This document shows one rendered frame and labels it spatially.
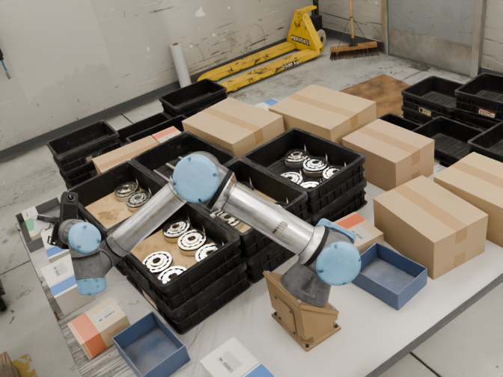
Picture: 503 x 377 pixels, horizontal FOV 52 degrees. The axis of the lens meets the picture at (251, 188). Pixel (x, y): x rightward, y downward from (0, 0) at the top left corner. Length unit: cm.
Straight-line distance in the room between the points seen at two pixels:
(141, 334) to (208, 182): 68
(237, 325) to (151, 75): 381
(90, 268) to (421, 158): 134
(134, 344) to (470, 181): 126
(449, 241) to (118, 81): 392
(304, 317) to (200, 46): 417
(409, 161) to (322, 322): 81
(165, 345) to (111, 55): 367
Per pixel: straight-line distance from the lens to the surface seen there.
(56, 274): 202
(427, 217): 177
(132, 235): 150
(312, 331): 156
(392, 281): 177
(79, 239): 138
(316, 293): 149
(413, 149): 212
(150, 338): 176
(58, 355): 290
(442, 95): 363
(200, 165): 127
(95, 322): 178
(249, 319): 171
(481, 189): 190
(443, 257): 175
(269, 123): 234
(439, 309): 170
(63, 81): 496
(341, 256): 132
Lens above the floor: 196
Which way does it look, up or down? 34 degrees down
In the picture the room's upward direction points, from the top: 12 degrees counter-clockwise
